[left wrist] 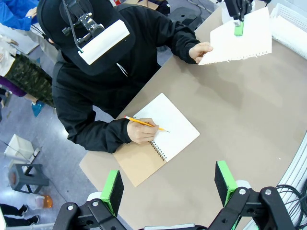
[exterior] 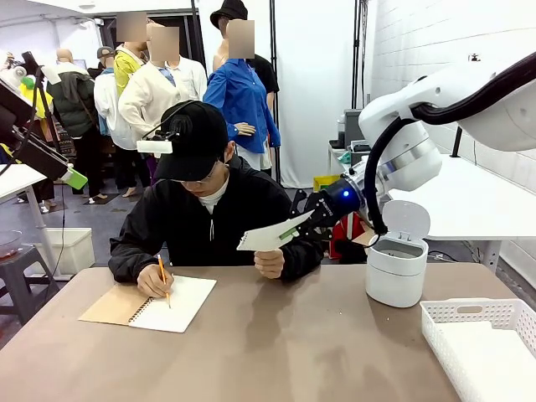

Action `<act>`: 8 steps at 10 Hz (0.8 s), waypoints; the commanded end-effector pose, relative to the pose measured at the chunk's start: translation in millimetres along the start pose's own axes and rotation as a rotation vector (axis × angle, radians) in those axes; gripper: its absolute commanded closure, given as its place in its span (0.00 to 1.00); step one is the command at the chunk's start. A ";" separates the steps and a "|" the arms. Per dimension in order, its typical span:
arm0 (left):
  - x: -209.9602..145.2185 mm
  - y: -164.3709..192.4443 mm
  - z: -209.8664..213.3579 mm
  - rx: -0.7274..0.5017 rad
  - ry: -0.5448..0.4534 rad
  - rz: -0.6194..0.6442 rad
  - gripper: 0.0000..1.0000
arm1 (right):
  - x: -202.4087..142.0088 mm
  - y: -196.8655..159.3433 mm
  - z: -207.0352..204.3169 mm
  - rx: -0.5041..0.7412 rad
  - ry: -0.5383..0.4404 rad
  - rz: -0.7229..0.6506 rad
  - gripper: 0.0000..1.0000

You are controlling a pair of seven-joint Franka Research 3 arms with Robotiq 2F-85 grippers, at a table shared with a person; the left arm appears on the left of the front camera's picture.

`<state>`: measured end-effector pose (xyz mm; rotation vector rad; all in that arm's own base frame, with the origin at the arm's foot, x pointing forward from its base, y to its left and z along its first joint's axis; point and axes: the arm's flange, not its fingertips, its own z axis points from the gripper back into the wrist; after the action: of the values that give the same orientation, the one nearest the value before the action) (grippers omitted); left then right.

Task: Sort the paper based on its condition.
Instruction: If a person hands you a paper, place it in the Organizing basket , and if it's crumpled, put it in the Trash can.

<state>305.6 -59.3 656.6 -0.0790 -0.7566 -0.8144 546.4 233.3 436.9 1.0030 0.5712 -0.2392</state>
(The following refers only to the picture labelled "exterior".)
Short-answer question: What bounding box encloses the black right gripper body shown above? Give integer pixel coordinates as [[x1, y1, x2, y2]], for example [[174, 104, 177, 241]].
[[309, 178, 365, 229]]

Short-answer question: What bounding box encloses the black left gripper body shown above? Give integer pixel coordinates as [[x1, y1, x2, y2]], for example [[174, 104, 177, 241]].
[[0, 79, 38, 140]]

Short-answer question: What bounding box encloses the white notebook paper sheet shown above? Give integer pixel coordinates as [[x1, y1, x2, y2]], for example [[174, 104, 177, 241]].
[[235, 209, 315, 254]]

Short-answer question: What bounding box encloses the spiral notebook brown cover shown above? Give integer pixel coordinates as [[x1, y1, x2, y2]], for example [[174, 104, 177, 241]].
[[77, 275, 219, 335]]

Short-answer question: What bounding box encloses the orange pencil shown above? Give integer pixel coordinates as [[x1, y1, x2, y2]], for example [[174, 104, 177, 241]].
[[157, 253, 173, 310]]

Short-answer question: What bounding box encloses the person's right forearm black sleeve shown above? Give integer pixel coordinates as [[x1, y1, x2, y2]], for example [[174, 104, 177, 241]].
[[107, 233, 169, 284]]

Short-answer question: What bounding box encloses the person's left forearm black sleeve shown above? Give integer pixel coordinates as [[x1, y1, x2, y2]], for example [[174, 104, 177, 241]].
[[280, 233, 326, 283]]

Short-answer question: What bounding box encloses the person's left hand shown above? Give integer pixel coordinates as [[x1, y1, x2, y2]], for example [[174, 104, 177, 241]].
[[254, 248, 286, 281]]

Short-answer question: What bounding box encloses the person's right hand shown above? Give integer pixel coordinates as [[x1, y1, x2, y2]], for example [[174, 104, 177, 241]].
[[137, 262, 175, 300]]

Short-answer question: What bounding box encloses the white table with legs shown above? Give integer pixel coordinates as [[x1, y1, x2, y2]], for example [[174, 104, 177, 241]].
[[0, 162, 59, 278]]

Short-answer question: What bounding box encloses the black bag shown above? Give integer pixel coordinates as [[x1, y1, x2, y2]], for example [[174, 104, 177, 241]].
[[334, 240, 369, 265]]

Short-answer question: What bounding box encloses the brown cardboard piece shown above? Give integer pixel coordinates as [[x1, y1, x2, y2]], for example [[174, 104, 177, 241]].
[[353, 229, 379, 249]]

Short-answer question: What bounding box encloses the small white side table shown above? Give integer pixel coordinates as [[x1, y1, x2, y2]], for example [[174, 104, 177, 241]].
[[327, 144, 366, 182]]

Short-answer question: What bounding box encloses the seated person black jacket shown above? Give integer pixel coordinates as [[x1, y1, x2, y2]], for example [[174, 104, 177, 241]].
[[107, 100, 326, 284]]

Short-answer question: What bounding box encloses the grey box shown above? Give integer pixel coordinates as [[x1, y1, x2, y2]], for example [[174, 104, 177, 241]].
[[343, 109, 364, 146]]

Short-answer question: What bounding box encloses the white lidded trash bin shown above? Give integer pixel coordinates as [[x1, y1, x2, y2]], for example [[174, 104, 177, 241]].
[[364, 199, 432, 309]]

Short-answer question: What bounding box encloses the clear glass bowl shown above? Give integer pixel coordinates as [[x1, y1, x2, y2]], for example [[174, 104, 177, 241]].
[[0, 229, 23, 261]]

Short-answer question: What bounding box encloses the white storage bin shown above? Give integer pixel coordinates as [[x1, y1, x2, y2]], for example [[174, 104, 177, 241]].
[[34, 227, 95, 276]]

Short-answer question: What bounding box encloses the grey plastic stool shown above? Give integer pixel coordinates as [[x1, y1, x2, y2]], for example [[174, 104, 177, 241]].
[[0, 244, 60, 326]]

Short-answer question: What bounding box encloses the mannequin in cream cardigan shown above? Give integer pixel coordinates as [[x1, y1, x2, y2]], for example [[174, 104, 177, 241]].
[[118, 23, 203, 177]]

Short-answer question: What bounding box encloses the black baseball cap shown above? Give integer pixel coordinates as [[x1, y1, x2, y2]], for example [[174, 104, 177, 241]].
[[154, 100, 229, 183]]

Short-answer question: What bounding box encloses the mannequin in blue shirt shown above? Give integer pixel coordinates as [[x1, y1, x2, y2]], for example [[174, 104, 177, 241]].
[[203, 19, 282, 178]]

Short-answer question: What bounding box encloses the large white table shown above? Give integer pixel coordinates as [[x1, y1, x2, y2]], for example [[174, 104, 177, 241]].
[[384, 153, 536, 274]]

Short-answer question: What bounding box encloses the mannequin in black t-shirt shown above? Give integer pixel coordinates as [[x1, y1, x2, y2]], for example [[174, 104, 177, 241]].
[[212, 28, 281, 96]]

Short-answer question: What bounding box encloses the black light stand pole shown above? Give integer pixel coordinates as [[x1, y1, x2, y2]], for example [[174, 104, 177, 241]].
[[190, 0, 209, 75], [269, 0, 281, 186], [353, 0, 370, 111]]

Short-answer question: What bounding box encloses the mannequin in white shirt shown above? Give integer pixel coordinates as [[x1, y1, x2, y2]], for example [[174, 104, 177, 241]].
[[178, 57, 209, 106]]

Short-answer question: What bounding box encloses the white perforated plastic basket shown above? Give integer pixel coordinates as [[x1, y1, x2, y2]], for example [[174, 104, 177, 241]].
[[420, 297, 536, 402]]

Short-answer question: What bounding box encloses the black bucket hat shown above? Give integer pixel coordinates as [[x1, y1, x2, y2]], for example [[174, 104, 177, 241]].
[[209, 0, 249, 31]]

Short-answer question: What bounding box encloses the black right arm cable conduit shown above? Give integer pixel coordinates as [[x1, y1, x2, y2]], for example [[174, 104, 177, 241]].
[[363, 52, 536, 236]]

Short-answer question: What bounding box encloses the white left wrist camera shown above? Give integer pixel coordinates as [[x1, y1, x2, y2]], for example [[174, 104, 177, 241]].
[[41, 65, 63, 85]]

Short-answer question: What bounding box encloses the white head-mounted camera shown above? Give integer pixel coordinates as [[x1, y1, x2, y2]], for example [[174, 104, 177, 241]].
[[136, 130, 182, 155]]

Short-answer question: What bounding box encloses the black tripod with small camera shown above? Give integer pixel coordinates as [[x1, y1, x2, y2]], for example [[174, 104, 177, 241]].
[[450, 53, 483, 159]]

